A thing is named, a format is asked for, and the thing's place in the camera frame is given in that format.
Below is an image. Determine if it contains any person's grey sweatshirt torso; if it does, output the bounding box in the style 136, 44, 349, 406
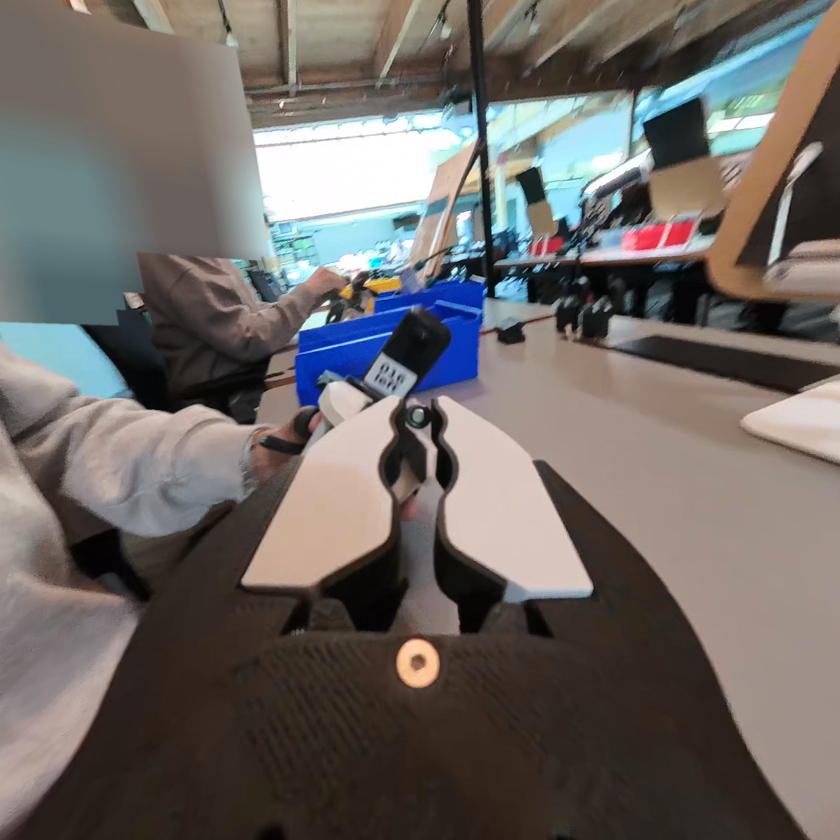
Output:
0, 499, 142, 834

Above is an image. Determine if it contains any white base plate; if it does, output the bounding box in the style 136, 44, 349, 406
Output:
742, 381, 840, 464

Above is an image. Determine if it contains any red plastic bin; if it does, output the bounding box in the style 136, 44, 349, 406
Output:
620, 220, 697, 252

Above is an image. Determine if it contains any grey desk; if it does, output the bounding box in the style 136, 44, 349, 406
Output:
256, 295, 840, 840

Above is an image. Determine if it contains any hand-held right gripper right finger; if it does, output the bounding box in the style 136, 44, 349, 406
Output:
431, 395, 595, 632

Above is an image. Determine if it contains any black office chair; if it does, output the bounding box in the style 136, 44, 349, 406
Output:
85, 308, 270, 421

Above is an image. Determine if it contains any black desk mat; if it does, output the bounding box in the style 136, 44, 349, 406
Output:
610, 335, 840, 395

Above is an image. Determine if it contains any blue bin with tag label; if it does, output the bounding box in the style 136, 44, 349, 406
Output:
295, 308, 481, 408

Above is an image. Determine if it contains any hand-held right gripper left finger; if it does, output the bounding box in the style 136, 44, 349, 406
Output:
241, 395, 409, 630

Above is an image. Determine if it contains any black pole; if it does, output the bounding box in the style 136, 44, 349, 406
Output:
467, 0, 497, 299

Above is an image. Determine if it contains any person's left forearm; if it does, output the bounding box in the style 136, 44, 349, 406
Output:
0, 344, 266, 539

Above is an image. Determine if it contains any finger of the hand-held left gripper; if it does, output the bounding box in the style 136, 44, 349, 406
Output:
308, 381, 380, 454
392, 425, 429, 505

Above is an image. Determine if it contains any person's left hand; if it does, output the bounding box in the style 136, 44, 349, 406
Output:
251, 407, 324, 488

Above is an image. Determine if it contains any blue plastic bin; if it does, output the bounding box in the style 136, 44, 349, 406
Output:
374, 280, 488, 329

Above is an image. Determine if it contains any leaning cardboard board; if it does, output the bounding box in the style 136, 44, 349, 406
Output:
410, 141, 484, 270

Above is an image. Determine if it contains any black monitor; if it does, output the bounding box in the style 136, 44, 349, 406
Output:
643, 98, 711, 169

